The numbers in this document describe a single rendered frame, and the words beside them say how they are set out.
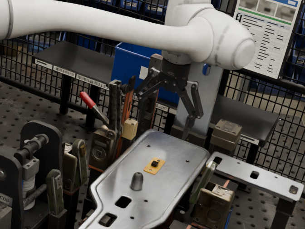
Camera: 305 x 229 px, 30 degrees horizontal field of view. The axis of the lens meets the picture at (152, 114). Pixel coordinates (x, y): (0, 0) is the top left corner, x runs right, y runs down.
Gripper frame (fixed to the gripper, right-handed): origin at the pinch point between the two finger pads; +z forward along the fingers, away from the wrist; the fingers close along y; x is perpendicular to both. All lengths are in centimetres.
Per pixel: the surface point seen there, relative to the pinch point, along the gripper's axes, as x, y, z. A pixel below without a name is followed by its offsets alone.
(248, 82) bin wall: 218, -15, 73
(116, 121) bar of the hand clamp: -1.4, -13.5, 3.5
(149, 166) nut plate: -2.0, -0.9, 13.4
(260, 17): 54, 9, -21
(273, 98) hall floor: 299, -4, 114
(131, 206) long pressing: -20.8, 2.6, 13.6
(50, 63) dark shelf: 32, -57, 11
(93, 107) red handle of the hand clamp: -0.9, -21.5, 2.0
